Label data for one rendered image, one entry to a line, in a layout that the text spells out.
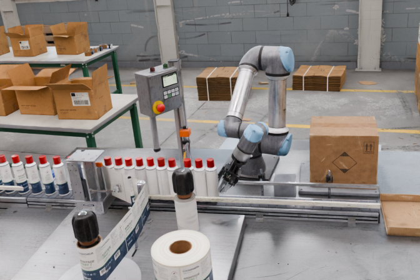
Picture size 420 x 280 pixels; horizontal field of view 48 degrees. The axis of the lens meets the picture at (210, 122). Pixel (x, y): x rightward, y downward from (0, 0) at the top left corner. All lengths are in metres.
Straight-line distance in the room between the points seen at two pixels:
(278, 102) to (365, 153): 0.46
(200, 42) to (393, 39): 2.95
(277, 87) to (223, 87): 3.90
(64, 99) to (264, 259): 2.33
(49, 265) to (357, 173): 1.37
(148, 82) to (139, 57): 6.37
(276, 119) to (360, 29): 5.03
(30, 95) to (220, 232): 2.48
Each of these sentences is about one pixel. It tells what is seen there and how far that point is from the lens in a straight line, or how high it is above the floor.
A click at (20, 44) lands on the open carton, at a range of 6.59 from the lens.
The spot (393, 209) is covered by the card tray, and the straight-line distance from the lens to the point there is 2.19.
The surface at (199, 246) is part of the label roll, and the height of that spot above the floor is 1.02.
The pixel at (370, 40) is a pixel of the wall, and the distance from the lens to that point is 7.22.
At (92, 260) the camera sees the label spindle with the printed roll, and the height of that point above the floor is 1.02.
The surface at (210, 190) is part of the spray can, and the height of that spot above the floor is 0.94.
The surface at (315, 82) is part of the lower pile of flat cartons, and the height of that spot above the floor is 0.12.
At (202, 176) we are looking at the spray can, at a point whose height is 1.01.
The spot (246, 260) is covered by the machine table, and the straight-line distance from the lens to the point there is 1.87.
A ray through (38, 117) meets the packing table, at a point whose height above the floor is 0.78.
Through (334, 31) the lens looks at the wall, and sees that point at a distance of 7.27.
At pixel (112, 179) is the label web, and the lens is 2.18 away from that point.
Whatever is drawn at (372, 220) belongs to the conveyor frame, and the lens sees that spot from 2.09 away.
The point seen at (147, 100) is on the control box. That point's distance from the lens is 2.03.
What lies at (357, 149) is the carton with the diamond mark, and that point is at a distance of 2.20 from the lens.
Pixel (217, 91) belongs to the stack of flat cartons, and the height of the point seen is 0.12.
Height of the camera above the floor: 1.98
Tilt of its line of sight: 21 degrees down
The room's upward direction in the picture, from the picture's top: 5 degrees counter-clockwise
